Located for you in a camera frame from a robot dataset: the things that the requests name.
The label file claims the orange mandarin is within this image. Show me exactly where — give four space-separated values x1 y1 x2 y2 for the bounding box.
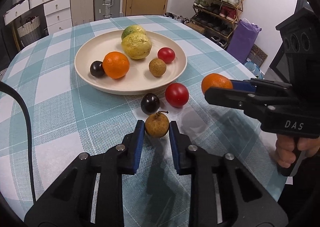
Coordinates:
201 73 233 94
103 51 130 79

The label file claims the red tomato front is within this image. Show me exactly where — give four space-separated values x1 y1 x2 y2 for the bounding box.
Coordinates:
165 83 189 108

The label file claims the red tomato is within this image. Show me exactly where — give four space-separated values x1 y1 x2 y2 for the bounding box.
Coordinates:
157 47 176 64
165 83 189 108

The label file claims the red tomato back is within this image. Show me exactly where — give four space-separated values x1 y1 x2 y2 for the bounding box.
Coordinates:
157 47 176 64

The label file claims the brown longan small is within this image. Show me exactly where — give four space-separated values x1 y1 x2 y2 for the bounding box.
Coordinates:
145 111 169 139

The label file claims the brown longan large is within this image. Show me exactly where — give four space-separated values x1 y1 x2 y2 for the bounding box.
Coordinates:
149 58 167 77

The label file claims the dark plum back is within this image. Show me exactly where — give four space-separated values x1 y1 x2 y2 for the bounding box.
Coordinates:
140 93 160 115

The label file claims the dark plum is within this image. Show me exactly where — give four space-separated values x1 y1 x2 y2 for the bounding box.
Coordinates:
140 93 160 115
89 61 105 77

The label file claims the large yellow guava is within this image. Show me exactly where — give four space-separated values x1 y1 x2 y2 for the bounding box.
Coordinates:
121 32 152 60

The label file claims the dark plum front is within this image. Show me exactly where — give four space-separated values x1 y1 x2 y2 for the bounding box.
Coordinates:
89 61 105 77

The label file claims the green yellow guava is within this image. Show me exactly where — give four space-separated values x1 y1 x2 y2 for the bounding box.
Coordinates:
121 25 146 40

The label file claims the right hand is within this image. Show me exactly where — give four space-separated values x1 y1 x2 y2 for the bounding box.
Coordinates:
276 134 320 168

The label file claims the purple bag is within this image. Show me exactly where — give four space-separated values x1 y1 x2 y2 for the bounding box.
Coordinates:
227 19 262 63

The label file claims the teal checkered tablecloth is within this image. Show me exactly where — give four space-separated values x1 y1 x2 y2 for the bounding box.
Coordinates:
1 16 286 218

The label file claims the wooden shoe rack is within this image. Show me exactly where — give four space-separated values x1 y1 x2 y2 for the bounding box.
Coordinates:
190 0 245 49

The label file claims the woven laundry basket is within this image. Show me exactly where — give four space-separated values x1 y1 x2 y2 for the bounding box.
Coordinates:
17 16 42 47

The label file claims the white drawer cabinet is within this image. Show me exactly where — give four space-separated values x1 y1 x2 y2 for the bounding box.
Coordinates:
4 0 73 35

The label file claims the beige suitcase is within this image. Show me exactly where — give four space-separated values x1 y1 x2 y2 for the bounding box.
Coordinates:
70 0 94 26

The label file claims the black cable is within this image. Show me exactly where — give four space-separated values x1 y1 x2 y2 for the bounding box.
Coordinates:
0 80 37 205

